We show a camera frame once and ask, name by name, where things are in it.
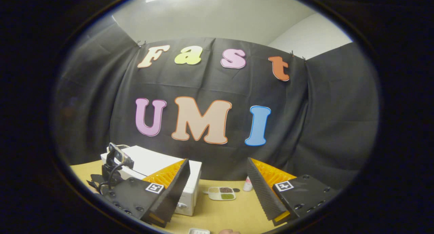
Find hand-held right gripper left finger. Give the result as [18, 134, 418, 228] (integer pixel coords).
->
[98, 158, 191, 228]

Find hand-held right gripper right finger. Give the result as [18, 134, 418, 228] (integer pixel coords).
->
[246, 157, 339, 227]

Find white microwave oven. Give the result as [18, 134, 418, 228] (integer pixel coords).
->
[101, 145, 202, 216]

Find white divided seasoning dish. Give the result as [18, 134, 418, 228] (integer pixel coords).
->
[208, 187, 237, 201]

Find black backdrop cloth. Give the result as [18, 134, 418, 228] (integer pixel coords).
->
[51, 15, 379, 190]

